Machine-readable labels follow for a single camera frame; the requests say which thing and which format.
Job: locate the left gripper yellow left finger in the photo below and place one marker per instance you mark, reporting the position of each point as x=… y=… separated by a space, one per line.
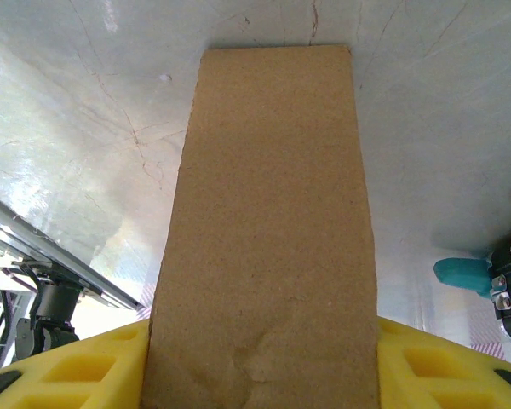
x=68 y=375

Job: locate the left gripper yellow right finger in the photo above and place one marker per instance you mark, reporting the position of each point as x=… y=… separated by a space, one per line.
x=443 y=375

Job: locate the brown cardboard paper box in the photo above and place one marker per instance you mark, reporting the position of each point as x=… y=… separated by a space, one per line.
x=272 y=213

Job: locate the teal plastic piece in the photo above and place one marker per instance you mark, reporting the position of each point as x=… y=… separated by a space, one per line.
x=460 y=272

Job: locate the wide aluminium extrusion beam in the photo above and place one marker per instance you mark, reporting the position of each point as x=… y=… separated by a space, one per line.
x=47 y=255

